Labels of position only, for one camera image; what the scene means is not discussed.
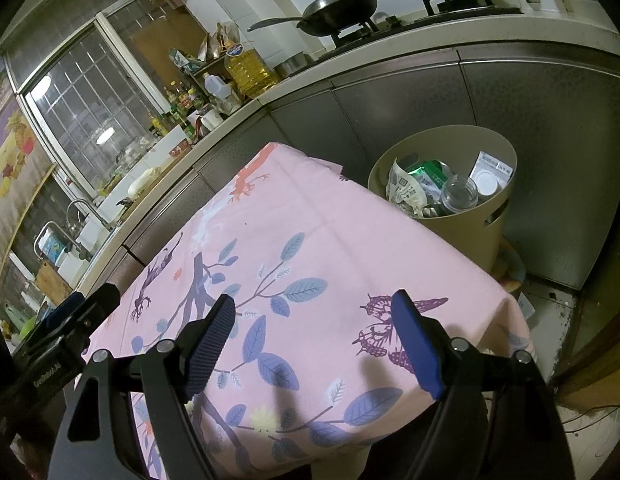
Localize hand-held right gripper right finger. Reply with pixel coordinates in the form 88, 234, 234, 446
391, 289, 576, 480

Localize white rectangular tray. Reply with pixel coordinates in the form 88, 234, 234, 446
140, 125, 194, 172

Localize brown paper bags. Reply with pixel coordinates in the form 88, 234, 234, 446
197, 22, 241, 61

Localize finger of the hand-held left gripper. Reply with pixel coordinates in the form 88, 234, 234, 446
50, 282, 122, 348
37, 292, 87, 333

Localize crushed green drink can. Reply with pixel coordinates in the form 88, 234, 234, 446
405, 160, 456, 187

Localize grey kitchen counter cabinets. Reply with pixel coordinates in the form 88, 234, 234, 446
85, 42, 620, 292

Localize barred kitchen window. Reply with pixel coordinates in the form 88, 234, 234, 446
5, 0, 191, 196

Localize beige round trash bin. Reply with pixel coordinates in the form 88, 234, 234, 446
367, 124, 518, 273

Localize black gas stove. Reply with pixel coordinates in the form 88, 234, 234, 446
317, 0, 524, 57

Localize yellow cooking oil bottle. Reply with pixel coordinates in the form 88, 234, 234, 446
224, 42, 279, 100

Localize white plastic bottle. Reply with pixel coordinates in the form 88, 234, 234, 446
202, 72, 232, 109

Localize pink printed tablecloth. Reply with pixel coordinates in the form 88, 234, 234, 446
82, 142, 536, 480

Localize small steel pot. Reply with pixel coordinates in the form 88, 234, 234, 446
275, 52, 316, 79

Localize clear plastic jar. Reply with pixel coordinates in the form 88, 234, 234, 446
440, 174, 479, 214

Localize white cardboard box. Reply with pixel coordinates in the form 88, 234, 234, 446
467, 151, 514, 196

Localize fruit wall poster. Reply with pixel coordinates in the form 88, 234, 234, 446
0, 70, 57, 281

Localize wooden cutting board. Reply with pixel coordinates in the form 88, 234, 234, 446
36, 262, 74, 307

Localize white printed wrapper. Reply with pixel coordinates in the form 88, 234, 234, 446
387, 157, 427, 216

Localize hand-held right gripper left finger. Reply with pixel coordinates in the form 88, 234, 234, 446
54, 294, 237, 480

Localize row of condiment bottles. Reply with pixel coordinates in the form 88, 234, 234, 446
147, 80, 207, 146

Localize steel faucet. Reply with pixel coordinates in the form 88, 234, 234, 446
65, 199, 112, 235

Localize black wok with lid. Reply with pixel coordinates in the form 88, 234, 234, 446
247, 0, 379, 37

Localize round stool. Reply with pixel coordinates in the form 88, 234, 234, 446
495, 242, 529, 292

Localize steel dish rack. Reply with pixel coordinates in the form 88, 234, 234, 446
34, 221, 74, 267

